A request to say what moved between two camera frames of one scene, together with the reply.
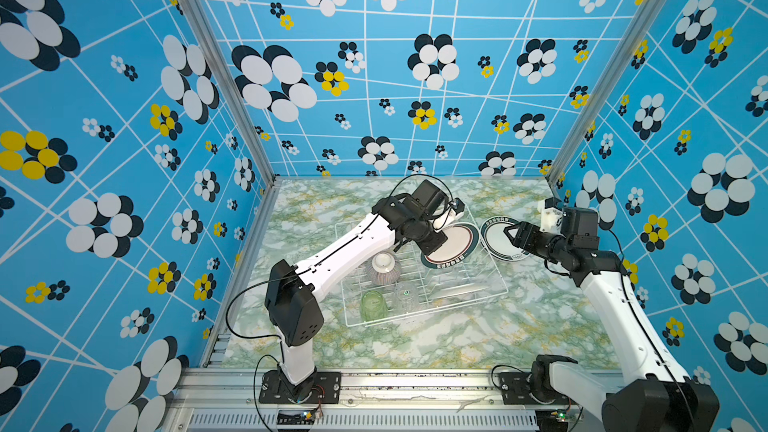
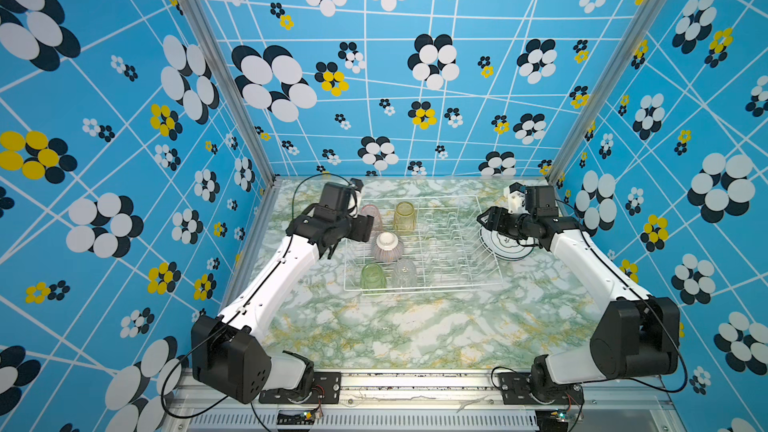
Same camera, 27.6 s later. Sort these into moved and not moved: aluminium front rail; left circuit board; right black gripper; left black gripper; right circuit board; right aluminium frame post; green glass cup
Moved: green glass cup; left black gripper; right black gripper
Not moved: right circuit board; right aluminium frame post; aluminium front rail; left circuit board
